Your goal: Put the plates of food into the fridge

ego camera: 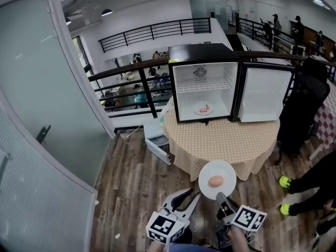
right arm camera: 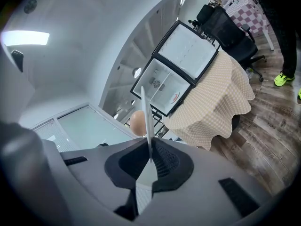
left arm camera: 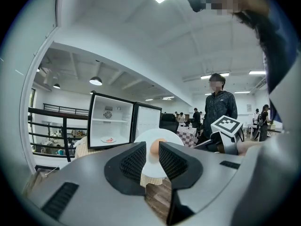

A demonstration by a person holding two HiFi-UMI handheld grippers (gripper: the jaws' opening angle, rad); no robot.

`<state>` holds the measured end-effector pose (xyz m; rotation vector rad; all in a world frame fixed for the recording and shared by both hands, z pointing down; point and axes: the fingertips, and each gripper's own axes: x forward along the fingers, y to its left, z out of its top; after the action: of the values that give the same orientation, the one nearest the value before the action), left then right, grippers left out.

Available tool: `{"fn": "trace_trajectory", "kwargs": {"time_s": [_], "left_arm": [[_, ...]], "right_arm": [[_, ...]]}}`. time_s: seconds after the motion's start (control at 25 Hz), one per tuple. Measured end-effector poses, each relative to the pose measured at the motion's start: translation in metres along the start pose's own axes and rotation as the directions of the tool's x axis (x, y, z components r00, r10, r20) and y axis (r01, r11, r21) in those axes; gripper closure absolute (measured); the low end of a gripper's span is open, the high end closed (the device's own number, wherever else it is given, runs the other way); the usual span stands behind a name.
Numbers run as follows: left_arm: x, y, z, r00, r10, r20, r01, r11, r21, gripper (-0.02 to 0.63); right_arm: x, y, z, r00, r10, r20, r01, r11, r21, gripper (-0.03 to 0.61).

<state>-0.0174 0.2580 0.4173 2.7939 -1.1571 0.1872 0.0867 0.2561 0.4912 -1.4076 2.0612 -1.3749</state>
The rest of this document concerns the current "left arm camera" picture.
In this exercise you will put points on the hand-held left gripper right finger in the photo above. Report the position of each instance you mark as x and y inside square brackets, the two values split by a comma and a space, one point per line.
[178, 168]

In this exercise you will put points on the red food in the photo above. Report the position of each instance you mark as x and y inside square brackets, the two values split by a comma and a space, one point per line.
[109, 140]

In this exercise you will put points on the person's right forearm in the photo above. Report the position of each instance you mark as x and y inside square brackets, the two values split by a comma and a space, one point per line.
[249, 147]

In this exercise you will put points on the thin black railing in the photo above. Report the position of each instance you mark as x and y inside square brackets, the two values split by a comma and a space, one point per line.
[65, 108]

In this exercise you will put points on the white plate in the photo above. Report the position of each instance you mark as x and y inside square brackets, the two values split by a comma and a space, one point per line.
[164, 135]

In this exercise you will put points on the black railing with wooden rail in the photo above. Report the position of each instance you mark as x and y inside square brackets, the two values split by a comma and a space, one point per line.
[65, 126]

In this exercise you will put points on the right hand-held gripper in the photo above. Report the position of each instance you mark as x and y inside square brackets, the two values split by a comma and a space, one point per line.
[227, 126]

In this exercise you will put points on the long ceiling light strip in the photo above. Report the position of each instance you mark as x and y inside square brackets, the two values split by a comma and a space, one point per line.
[207, 76]

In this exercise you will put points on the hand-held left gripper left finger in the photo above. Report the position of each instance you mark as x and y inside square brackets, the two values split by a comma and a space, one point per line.
[127, 168]

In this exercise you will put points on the table with red checked cloth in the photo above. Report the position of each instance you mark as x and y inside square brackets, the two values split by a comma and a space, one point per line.
[185, 134]

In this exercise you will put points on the black head camera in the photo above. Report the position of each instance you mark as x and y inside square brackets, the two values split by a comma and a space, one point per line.
[195, 0]

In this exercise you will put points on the round orange food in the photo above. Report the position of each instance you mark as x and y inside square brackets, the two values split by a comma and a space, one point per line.
[155, 146]

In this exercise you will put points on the black mini fridge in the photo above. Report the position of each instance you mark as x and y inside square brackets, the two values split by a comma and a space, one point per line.
[110, 121]

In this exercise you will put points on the clear glass plate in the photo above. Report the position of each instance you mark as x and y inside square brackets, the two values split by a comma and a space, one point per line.
[103, 139]

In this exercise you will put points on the black pendant lamp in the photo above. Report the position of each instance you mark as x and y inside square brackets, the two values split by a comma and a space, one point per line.
[56, 86]
[95, 81]

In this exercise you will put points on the person's blue shirt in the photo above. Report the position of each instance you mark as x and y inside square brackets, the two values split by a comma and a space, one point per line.
[289, 62]

